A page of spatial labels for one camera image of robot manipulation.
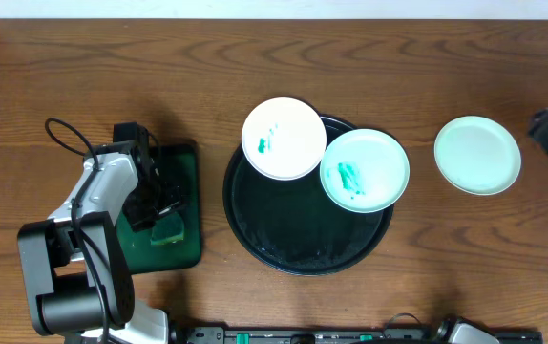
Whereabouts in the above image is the green scouring sponge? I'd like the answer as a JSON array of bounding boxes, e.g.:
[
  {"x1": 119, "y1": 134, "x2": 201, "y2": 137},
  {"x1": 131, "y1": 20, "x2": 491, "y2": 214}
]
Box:
[{"x1": 150, "y1": 213, "x2": 185, "y2": 246}]

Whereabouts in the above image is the pale green plate front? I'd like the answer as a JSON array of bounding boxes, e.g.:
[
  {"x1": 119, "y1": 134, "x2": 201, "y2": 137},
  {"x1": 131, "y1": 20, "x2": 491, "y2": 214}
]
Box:
[{"x1": 433, "y1": 116, "x2": 522, "y2": 196}]

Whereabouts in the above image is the pale green plate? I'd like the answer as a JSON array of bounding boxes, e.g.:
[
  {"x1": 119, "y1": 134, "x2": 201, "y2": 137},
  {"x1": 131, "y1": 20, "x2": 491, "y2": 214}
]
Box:
[
  {"x1": 319, "y1": 129, "x2": 410, "y2": 213},
  {"x1": 433, "y1": 116, "x2": 522, "y2": 196}
]

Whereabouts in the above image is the white plate with green smear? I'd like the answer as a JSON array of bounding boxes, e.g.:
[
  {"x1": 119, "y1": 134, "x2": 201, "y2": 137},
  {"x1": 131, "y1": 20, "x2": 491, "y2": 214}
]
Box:
[{"x1": 241, "y1": 97, "x2": 327, "y2": 181}]

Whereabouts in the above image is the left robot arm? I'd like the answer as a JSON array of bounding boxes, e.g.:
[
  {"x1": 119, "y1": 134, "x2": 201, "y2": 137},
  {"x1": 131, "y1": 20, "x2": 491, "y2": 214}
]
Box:
[{"x1": 17, "y1": 122, "x2": 183, "y2": 343}]

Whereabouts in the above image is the black rectangular water tray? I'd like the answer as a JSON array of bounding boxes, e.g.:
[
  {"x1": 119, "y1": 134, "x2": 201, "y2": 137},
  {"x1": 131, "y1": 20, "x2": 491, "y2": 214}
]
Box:
[{"x1": 116, "y1": 144, "x2": 201, "y2": 275}]

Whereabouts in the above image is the black round tray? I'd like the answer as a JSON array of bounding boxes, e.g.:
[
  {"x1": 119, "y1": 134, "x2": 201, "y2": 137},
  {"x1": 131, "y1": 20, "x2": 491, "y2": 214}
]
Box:
[{"x1": 221, "y1": 114, "x2": 395, "y2": 277}]

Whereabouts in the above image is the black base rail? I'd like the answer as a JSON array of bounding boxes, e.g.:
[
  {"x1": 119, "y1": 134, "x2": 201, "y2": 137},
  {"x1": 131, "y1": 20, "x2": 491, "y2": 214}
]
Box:
[{"x1": 178, "y1": 327, "x2": 544, "y2": 344}]

